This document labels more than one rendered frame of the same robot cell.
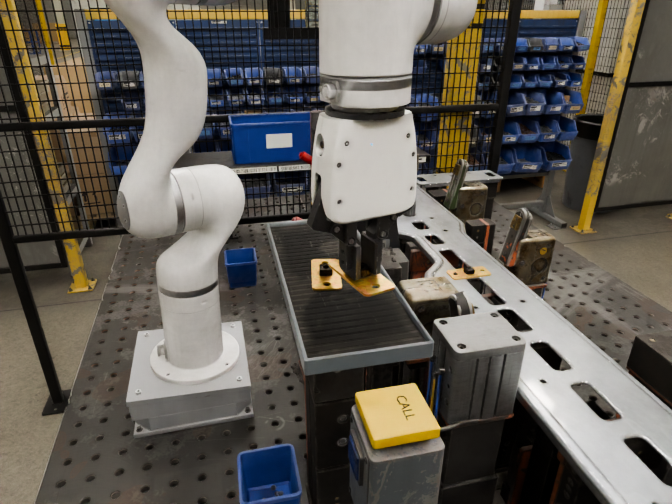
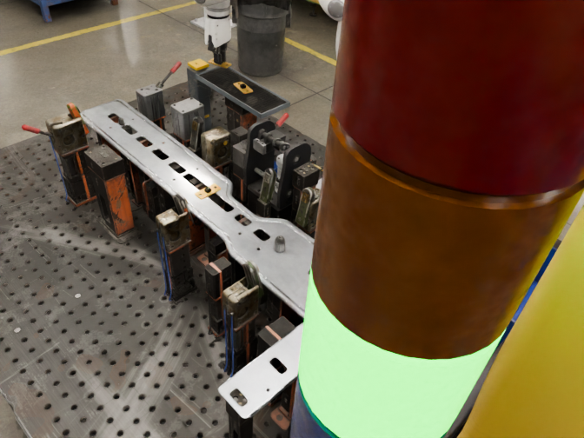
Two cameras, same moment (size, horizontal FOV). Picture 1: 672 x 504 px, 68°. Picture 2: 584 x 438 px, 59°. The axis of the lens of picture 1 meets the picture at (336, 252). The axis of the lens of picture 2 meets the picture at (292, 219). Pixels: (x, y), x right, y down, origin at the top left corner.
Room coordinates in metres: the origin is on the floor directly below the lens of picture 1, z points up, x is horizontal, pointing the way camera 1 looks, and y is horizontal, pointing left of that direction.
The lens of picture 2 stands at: (2.11, -0.76, 2.06)
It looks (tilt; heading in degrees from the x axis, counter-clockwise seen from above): 42 degrees down; 146
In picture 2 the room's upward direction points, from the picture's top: 5 degrees clockwise
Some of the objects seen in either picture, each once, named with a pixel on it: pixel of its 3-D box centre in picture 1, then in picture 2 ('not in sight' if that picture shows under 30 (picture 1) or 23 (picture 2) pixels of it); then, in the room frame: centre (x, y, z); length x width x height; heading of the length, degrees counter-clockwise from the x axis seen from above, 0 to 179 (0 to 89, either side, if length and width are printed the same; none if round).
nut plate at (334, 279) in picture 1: (325, 270); (242, 86); (0.58, 0.01, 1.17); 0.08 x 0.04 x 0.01; 3
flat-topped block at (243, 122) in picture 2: (332, 407); (242, 143); (0.59, 0.01, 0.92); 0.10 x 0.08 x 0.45; 13
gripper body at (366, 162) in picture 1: (363, 156); (218, 27); (0.48, -0.03, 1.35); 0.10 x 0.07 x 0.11; 119
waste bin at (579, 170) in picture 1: (596, 163); not in sight; (4.00, -2.15, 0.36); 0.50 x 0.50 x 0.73
